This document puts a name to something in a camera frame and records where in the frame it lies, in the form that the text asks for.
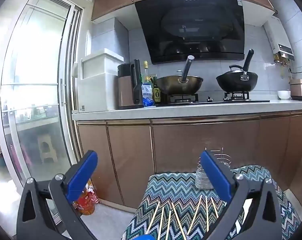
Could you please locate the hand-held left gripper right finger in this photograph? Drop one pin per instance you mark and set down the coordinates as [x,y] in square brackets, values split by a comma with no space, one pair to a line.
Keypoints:
[214,175]

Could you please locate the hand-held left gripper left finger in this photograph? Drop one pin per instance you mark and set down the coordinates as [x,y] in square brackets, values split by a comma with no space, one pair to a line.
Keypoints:
[82,175]

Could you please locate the set of bamboo chopsticks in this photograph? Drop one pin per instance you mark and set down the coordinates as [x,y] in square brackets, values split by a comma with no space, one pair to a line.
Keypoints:
[178,220]

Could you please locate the red label oil bottle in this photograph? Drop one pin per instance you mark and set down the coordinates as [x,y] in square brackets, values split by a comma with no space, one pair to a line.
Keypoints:
[94,195]

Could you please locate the orange cooking oil bottle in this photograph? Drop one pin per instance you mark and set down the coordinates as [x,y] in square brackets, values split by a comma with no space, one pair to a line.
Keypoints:
[84,201]

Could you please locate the zigzag patterned cloth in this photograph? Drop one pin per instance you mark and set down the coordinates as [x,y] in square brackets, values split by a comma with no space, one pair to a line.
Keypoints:
[176,187]

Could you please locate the beige plastic stool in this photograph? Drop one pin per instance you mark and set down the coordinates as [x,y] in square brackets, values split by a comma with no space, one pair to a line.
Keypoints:
[47,146]

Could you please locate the white stone countertop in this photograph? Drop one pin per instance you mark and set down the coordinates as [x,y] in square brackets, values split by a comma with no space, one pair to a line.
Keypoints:
[190,111]

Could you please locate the white storage container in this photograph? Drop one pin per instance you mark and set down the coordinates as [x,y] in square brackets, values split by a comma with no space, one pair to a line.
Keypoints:
[98,87]

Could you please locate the pink and black thermos kettle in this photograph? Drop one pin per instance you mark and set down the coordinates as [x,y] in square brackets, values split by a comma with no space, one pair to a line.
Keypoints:
[124,90]

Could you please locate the dark bottle with yellow label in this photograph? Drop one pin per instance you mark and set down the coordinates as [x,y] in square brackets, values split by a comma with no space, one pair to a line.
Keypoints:
[157,93]

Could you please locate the white and blue salt bag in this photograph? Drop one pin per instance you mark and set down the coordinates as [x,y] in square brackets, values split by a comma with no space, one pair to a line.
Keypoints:
[147,92]

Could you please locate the sliding glass door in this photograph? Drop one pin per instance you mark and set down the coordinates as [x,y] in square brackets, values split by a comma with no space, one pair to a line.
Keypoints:
[36,80]

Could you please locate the white bowl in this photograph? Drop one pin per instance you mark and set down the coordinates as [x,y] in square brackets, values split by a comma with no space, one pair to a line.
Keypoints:
[283,95]

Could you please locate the silver pot lid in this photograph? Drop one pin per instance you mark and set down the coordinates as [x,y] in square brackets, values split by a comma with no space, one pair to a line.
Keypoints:
[237,69]

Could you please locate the clear bottle with yellow cap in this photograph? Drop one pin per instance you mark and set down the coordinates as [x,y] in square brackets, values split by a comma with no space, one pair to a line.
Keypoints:
[146,71]

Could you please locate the copper rice cooker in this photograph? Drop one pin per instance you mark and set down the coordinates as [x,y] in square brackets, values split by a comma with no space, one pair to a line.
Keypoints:
[300,88]

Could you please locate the yellow gas pipes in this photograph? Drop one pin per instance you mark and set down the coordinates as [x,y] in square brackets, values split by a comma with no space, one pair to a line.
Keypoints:
[282,66]

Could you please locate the black range hood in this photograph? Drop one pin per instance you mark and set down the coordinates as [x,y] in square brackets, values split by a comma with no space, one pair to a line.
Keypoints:
[190,30]

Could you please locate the white water heater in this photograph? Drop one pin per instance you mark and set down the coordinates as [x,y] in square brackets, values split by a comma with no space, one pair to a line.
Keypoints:
[278,37]

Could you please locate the copper upper cabinet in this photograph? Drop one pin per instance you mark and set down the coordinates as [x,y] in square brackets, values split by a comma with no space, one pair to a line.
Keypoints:
[113,0]

